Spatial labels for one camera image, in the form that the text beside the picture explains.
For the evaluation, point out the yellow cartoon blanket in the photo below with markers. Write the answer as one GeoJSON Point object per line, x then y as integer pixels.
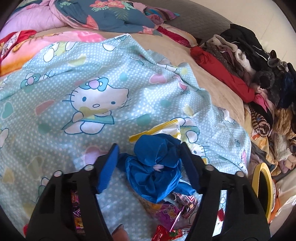
{"type": "Point", "coordinates": [259, 141]}

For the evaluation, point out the red candy bar wrapper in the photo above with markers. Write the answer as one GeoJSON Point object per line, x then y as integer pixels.
{"type": "Point", "coordinates": [162, 234]}

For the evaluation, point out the beige bed blanket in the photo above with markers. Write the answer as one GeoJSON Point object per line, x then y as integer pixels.
{"type": "Point", "coordinates": [221, 95]}

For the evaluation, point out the red patterned pillow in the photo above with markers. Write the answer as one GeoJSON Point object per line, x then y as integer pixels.
{"type": "Point", "coordinates": [182, 37]}

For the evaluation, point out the light blue hello kitty sheet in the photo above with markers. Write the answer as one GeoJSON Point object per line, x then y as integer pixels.
{"type": "Point", "coordinates": [63, 113]}

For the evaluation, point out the red floral cloth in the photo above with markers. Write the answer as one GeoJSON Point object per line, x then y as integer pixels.
{"type": "Point", "coordinates": [12, 39]}

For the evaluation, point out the grey headboard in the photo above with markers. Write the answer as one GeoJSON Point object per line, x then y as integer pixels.
{"type": "Point", "coordinates": [198, 20]}

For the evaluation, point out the yellow rimmed black trash bin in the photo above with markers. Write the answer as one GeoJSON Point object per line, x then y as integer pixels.
{"type": "Point", "coordinates": [262, 185]}

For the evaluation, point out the red folded garment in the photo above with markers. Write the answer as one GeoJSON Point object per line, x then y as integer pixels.
{"type": "Point", "coordinates": [213, 66]}

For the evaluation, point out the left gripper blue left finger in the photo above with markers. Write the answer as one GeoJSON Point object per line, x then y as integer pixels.
{"type": "Point", "coordinates": [105, 166]}

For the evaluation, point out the striped purple pillow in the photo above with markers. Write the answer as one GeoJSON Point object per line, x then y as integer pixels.
{"type": "Point", "coordinates": [159, 15]}

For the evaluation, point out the orange pink candy wrapper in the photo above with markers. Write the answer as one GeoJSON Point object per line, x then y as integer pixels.
{"type": "Point", "coordinates": [77, 213]}

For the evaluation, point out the left hand painted nails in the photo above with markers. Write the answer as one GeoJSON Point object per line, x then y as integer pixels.
{"type": "Point", "coordinates": [120, 234]}

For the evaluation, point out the pile of mixed clothes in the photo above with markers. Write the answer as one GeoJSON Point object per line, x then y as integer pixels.
{"type": "Point", "coordinates": [273, 80]}

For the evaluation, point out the blue plastic bag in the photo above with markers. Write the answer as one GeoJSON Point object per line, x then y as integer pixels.
{"type": "Point", "coordinates": [155, 169]}

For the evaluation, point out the dark snack packet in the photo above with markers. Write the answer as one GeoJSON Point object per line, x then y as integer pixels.
{"type": "Point", "coordinates": [186, 203]}

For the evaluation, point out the purple snack wrapper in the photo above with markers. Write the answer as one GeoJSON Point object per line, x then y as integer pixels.
{"type": "Point", "coordinates": [165, 213]}

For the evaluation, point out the blue floral quilt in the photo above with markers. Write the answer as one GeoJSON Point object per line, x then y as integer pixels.
{"type": "Point", "coordinates": [108, 16]}

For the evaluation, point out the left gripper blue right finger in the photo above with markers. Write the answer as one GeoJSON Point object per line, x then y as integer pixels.
{"type": "Point", "coordinates": [190, 164]}

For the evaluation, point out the pink cartoon blanket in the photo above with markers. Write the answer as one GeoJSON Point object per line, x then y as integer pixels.
{"type": "Point", "coordinates": [58, 43]}

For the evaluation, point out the yellow white snack bag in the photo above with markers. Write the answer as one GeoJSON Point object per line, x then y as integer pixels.
{"type": "Point", "coordinates": [171, 128]}

